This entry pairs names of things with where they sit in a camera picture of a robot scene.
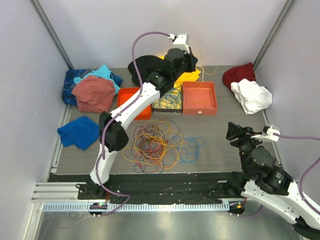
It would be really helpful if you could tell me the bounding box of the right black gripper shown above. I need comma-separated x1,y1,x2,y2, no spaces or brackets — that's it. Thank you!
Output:
225,121,264,175

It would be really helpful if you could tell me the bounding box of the light blue wire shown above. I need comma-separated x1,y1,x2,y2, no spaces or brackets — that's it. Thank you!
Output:
152,86,206,164

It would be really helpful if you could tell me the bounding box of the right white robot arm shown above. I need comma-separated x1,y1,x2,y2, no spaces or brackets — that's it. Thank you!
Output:
225,122,320,240

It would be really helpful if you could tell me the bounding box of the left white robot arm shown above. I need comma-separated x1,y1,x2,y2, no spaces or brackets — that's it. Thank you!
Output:
76,46,198,200

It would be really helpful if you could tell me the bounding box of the yellow cloth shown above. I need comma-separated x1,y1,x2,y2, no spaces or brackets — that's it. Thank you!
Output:
159,56,202,85

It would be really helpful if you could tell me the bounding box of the salmon pink drawer box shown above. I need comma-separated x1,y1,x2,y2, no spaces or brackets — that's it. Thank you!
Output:
182,81,218,116

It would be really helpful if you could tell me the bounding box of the white cloth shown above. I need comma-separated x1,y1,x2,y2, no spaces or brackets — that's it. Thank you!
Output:
230,78,273,115

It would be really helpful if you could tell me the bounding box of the black cloth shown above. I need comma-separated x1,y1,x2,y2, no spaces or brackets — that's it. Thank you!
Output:
127,55,163,87

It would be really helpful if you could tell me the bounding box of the gold metal tin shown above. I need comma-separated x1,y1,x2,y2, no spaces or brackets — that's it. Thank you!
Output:
151,83,183,114

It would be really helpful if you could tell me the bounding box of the dark red cloth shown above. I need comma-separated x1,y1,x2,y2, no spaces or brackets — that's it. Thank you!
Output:
222,62,257,91

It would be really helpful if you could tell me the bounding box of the orange plastic box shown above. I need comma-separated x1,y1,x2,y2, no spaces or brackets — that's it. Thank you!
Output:
116,87,152,120

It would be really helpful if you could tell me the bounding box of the light blue cloth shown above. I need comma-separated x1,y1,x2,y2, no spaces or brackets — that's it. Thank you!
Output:
73,64,123,95

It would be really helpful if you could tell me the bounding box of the salmon red cloth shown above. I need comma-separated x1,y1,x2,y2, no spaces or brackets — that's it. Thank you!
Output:
71,75,116,113

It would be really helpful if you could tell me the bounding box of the blue plaid cloth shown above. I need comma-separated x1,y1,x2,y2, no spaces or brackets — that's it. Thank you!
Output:
61,69,91,106

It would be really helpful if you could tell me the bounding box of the royal blue cloth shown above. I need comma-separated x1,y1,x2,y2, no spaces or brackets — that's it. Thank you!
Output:
57,116,100,151

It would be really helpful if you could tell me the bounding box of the white cord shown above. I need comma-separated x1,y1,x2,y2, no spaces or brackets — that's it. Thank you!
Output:
196,65,206,83

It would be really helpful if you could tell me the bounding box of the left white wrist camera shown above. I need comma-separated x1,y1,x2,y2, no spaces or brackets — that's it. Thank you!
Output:
168,33,190,54

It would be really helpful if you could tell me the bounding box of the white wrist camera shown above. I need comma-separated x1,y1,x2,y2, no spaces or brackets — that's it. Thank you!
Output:
168,33,190,54
251,124,280,142

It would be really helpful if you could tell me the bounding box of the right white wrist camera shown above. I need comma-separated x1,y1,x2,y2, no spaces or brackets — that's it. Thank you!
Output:
251,124,280,142

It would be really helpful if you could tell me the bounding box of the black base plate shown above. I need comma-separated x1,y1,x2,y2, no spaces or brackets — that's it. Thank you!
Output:
76,172,248,205

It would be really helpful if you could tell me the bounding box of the orange wire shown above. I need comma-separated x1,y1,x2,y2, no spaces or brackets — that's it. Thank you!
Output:
134,119,183,171

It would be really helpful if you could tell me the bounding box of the red wire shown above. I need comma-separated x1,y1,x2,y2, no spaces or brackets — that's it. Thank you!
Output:
136,129,173,166

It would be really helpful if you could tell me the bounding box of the dark blue wire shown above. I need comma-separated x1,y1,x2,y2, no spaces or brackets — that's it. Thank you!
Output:
132,149,166,175

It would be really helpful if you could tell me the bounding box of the white slotted cable duct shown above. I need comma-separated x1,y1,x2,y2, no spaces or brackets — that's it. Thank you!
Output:
42,201,230,212

